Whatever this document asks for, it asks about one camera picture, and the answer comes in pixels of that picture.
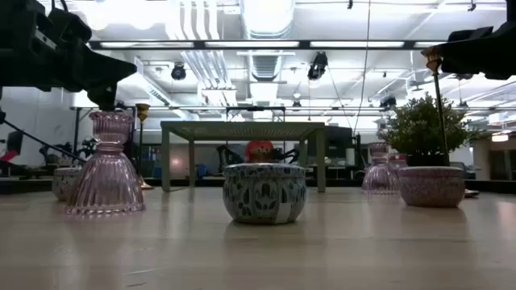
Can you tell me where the round black ceiling lamp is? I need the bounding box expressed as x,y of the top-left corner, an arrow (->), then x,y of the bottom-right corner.
170,62 -> 188,81

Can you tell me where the small blue white candle tin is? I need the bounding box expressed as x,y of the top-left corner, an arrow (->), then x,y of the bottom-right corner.
51,167 -> 84,202

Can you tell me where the black cable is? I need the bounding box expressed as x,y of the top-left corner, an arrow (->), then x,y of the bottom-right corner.
0,118 -> 88,164

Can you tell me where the blue white floral candle tin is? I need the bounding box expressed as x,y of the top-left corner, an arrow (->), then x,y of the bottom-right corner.
222,162 -> 307,226

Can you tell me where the thin hanging cable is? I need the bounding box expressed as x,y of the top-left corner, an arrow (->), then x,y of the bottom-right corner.
352,0 -> 372,136

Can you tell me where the black ceiling camera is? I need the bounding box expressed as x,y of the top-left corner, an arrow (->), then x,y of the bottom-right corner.
306,51 -> 330,81

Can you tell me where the pink ribbed glass candle holder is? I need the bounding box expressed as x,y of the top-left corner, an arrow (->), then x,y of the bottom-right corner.
361,142 -> 400,196
64,110 -> 145,216

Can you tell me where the green potted plant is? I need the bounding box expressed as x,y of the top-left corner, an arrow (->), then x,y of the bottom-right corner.
377,91 -> 481,168

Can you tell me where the dark cabinet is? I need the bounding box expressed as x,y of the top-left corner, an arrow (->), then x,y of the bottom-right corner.
325,126 -> 355,160

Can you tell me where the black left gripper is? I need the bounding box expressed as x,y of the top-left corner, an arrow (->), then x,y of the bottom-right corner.
0,0 -> 137,111

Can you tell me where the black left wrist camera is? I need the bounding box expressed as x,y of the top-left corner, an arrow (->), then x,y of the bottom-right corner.
48,6 -> 93,44

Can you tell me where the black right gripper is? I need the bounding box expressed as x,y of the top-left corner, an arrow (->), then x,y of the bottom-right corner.
439,22 -> 516,81

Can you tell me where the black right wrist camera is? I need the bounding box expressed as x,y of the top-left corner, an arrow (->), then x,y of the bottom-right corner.
447,26 -> 495,42

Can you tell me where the black monitor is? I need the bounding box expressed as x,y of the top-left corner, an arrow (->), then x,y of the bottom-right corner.
6,130 -> 24,155

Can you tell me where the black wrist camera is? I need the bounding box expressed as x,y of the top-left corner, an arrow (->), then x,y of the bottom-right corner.
48,6 -> 93,44
447,26 -> 495,42

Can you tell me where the green perforated metal shelf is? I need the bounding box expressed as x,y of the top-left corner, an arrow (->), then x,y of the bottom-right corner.
160,120 -> 327,193

